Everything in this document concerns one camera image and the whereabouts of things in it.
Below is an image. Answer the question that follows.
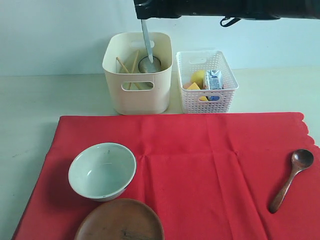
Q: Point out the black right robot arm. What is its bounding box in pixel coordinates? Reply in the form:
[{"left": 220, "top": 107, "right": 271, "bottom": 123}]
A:
[{"left": 134, "top": 0, "right": 320, "bottom": 20}]

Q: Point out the brown wooden plate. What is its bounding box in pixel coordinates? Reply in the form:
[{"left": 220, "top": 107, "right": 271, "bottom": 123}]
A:
[{"left": 74, "top": 198, "right": 165, "bottom": 240}]

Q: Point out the brown egg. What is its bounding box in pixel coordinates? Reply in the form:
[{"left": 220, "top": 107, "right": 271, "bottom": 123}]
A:
[{"left": 183, "top": 82, "right": 191, "bottom": 89}]

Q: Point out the red tablecloth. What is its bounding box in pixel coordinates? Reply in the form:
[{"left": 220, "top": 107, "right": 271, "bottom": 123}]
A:
[{"left": 13, "top": 112, "right": 320, "bottom": 240}]

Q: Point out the yellow cheese wedge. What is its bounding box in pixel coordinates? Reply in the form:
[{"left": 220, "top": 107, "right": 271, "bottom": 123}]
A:
[{"left": 187, "top": 82, "right": 201, "bottom": 91}]

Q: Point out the blue white milk carton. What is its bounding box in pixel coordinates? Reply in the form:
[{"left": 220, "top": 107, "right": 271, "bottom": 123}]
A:
[{"left": 203, "top": 69, "right": 223, "bottom": 90}]

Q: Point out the cream plastic storage bin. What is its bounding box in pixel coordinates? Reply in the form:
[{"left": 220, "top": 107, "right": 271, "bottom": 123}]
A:
[{"left": 102, "top": 32, "right": 173, "bottom": 115}]

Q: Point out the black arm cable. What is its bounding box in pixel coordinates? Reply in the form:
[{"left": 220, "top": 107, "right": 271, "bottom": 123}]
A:
[{"left": 219, "top": 16, "right": 242, "bottom": 27}]

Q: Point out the yellow lemon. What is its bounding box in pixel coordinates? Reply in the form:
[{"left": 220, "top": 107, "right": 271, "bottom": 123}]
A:
[{"left": 190, "top": 69, "right": 205, "bottom": 86}]

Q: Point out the stainless steel cup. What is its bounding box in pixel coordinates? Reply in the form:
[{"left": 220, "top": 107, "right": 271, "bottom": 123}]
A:
[{"left": 138, "top": 56, "right": 161, "bottom": 74}]

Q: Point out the brown wooden spoon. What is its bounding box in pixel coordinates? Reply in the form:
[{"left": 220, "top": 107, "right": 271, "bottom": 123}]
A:
[{"left": 268, "top": 149, "right": 315, "bottom": 214}]

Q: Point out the white perforated plastic basket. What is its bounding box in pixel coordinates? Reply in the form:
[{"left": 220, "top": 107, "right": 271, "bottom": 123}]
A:
[{"left": 176, "top": 50, "right": 239, "bottom": 113}]

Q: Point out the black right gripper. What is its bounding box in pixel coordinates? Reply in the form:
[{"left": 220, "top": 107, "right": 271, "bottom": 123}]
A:
[{"left": 133, "top": 0, "right": 181, "bottom": 20}]

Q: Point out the stainless steel table knife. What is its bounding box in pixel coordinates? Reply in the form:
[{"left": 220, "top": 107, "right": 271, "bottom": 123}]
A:
[{"left": 140, "top": 19, "right": 154, "bottom": 63}]

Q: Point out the white ceramic bowl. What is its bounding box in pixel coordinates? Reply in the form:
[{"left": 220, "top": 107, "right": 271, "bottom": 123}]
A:
[{"left": 68, "top": 142, "right": 137, "bottom": 202}]

